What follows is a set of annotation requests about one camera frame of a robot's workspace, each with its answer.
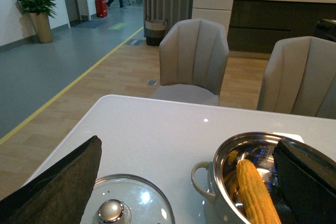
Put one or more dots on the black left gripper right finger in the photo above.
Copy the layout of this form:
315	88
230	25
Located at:
307	181

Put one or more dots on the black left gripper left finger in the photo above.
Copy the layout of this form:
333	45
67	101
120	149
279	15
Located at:
59	194

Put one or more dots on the yellow corn cob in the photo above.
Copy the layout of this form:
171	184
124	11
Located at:
254	194

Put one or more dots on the glass pot lid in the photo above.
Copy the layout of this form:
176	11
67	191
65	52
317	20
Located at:
125	198

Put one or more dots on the white electric cooking pot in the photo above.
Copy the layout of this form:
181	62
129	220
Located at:
217	180

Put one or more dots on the beige chair right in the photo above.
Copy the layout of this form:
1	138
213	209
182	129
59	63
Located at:
300	78

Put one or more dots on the beige chair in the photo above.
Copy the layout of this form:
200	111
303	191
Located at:
300	78
193	58

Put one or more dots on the dark kitchen counter cabinet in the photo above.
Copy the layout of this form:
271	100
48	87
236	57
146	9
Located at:
256	25

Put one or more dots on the beige chair left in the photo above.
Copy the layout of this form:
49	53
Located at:
193	58

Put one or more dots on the potted green plant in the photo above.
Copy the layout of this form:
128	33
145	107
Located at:
39	12

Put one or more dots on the woven basket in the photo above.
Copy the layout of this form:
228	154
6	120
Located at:
154	30

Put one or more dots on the red bin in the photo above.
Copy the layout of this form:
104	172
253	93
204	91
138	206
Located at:
101	8

